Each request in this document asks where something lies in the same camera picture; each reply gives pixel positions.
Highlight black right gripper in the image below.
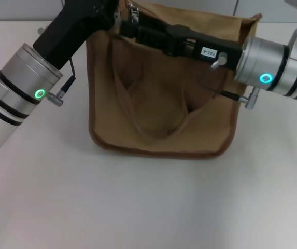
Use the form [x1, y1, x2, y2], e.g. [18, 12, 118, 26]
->
[119, 20, 245, 71]

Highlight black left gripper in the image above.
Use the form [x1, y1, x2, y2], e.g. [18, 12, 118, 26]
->
[32, 0, 120, 70]

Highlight silver zipper pull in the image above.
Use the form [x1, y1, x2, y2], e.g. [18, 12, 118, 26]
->
[127, 1, 141, 23]

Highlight khaki canvas food bag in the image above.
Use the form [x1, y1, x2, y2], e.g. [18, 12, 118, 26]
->
[85, 0, 263, 159]

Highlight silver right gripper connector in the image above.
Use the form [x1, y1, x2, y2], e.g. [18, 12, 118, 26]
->
[210, 51, 228, 70]

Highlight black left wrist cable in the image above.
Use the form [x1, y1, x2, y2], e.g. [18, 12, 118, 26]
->
[48, 58, 77, 104]

